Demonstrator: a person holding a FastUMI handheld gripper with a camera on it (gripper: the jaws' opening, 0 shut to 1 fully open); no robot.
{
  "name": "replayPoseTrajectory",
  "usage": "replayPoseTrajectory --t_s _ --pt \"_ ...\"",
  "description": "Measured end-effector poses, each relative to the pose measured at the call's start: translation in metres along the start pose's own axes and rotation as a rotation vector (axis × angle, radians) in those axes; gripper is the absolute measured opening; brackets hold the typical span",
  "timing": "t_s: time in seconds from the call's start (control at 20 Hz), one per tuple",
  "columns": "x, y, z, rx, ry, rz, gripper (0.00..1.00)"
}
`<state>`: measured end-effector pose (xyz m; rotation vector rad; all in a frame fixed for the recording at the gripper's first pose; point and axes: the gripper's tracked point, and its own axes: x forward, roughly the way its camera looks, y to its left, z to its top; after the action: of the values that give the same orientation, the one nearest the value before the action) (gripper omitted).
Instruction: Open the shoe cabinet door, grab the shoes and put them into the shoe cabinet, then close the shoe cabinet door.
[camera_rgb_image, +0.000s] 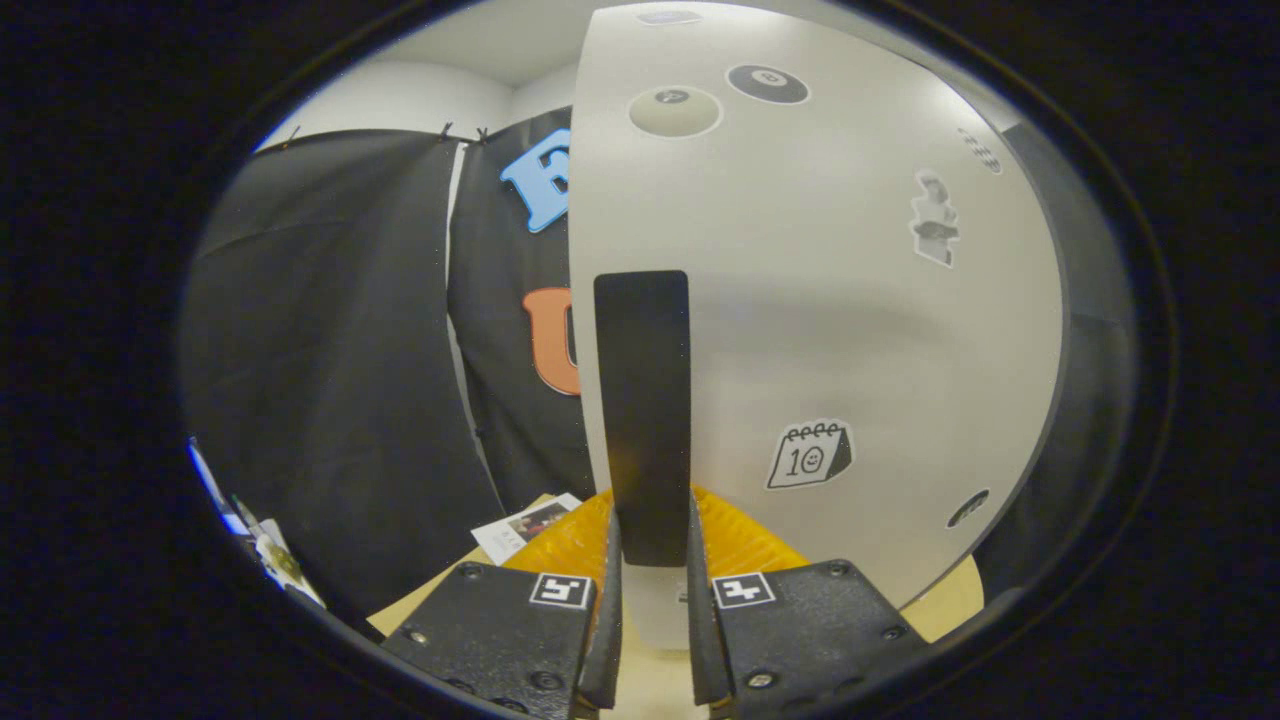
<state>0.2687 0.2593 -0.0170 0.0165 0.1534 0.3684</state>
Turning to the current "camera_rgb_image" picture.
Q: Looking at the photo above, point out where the black cabinet door handle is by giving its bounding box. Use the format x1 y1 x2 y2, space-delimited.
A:
594 270 693 568

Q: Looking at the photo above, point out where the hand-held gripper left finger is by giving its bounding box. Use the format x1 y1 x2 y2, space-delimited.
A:
380 490 623 720

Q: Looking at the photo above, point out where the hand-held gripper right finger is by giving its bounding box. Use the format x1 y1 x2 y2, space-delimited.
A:
685 485 929 720

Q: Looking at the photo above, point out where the colourful printed object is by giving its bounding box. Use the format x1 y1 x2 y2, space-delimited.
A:
188 438 327 609

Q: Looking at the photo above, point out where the black backdrop cloth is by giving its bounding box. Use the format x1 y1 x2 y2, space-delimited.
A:
180 105 1141 626

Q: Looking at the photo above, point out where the white book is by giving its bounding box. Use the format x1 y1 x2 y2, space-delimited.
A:
470 492 583 566

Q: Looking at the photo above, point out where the beige shoe cabinet door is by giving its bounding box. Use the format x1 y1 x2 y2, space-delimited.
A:
568 0 1071 651

